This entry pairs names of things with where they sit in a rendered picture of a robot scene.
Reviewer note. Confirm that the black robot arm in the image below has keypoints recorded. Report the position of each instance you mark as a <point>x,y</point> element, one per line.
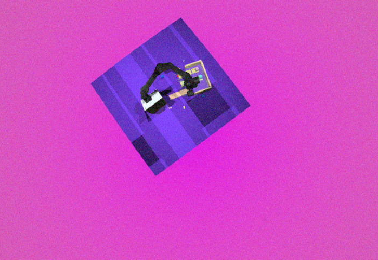
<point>190,81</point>

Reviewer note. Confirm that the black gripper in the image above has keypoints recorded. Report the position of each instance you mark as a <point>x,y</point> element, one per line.
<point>190,92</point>

